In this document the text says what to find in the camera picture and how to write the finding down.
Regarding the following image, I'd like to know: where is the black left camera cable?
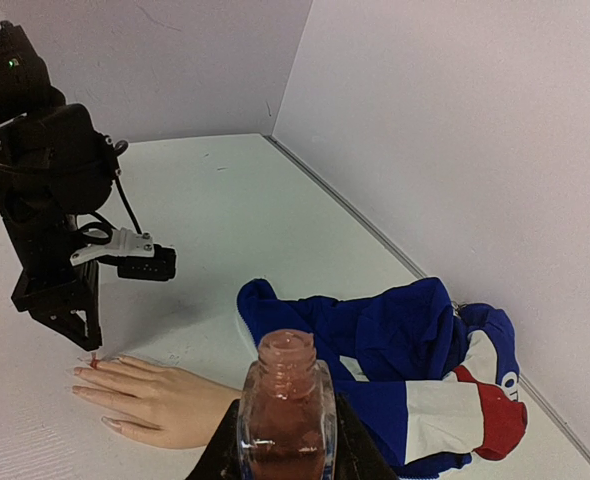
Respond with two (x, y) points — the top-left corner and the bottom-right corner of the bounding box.
(74, 139), (144, 251)

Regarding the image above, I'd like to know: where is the pink nail polish bottle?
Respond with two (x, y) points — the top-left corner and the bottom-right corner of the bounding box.
(237, 329), (337, 480)

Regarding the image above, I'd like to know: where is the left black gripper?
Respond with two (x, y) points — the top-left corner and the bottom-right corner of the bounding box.
(9, 214), (103, 350)

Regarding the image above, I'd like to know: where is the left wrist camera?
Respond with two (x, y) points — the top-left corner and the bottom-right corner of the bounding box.
(70, 222), (177, 282)

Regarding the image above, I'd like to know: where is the white nail polish cap brush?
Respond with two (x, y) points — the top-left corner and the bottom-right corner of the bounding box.
(89, 351), (100, 370)

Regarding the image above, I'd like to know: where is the mannequin hand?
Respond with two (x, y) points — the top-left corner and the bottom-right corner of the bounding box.
(72, 356), (241, 450)

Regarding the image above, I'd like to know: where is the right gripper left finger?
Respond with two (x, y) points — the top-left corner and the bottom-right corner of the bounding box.
(186, 399), (242, 480)

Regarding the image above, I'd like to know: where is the blue red white jacket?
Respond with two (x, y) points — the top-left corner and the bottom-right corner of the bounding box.
(236, 278), (528, 479)

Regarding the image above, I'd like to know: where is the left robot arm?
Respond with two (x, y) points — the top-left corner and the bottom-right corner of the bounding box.
(0, 21), (118, 351)

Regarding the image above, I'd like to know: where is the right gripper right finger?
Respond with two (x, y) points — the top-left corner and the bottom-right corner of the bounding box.
(334, 395), (398, 480)

